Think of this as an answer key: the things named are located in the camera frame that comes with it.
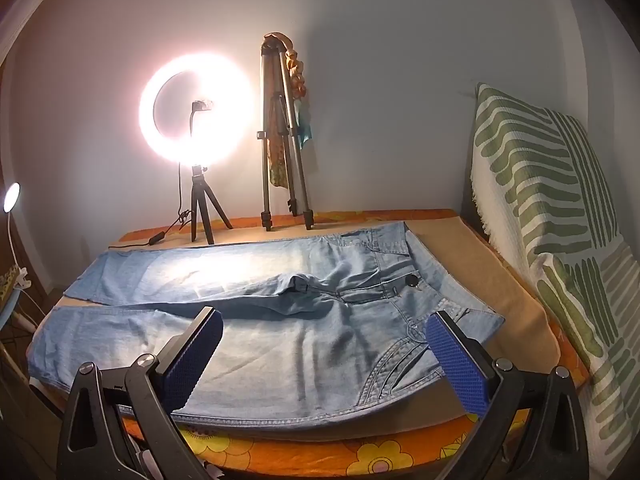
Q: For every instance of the beige cloth mat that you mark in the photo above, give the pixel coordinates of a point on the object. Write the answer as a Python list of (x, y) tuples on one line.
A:
[(480, 270)]

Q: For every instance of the small black tripod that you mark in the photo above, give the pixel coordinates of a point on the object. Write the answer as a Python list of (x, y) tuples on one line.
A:
[(199, 185)]

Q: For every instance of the orange floral bedsheet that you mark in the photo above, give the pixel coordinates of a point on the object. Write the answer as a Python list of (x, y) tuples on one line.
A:
[(310, 452)]

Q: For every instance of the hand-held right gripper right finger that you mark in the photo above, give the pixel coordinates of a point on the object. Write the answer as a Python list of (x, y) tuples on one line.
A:
[(460, 365)]

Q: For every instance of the small round clip lamp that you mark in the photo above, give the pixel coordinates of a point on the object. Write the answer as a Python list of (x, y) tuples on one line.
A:
[(11, 197)]

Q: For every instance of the green striped white blanket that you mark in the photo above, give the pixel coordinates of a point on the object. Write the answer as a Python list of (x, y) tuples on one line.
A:
[(550, 185)]

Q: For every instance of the wooden easel legs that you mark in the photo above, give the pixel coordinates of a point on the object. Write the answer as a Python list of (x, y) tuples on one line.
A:
[(265, 110)]

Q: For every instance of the light blue denim pants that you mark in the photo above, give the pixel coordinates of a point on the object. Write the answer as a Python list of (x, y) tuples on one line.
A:
[(300, 340)]

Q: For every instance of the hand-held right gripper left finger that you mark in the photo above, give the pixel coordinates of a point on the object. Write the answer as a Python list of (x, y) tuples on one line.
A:
[(195, 360)]

